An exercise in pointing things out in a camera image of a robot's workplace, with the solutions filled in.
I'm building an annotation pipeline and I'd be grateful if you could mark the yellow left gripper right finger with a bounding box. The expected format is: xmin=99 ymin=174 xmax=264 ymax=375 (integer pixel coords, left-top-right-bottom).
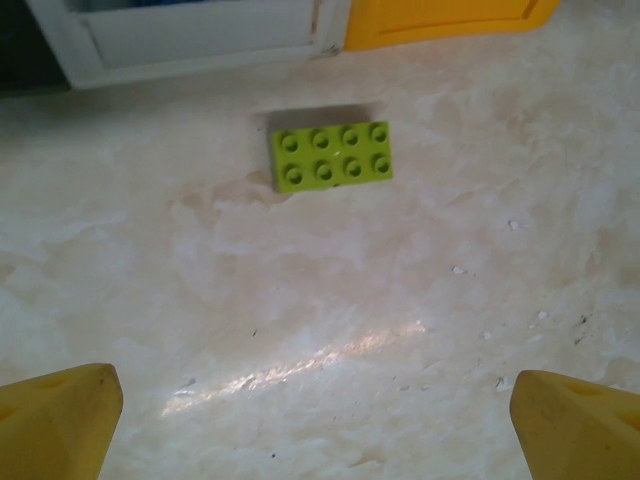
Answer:
xmin=509 ymin=369 xmax=640 ymax=480

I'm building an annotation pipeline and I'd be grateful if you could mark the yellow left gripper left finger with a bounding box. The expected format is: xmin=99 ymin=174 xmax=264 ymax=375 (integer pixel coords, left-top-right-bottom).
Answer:
xmin=0 ymin=363 xmax=124 ymax=480

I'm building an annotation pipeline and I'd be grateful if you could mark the green two-by-four lego brick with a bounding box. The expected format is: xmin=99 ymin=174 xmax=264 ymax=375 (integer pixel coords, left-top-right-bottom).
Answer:
xmin=271 ymin=120 xmax=395 ymax=194

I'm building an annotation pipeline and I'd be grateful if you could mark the white plastic bin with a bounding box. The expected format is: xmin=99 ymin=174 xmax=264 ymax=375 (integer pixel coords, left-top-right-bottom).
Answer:
xmin=22 ymin=0 xmax=354 ymax=91

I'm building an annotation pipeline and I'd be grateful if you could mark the yellow plastic bin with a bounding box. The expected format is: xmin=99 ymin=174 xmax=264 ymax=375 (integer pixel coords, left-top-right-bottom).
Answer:
xmin=342 ymin=0 xmax=564 ymax=52

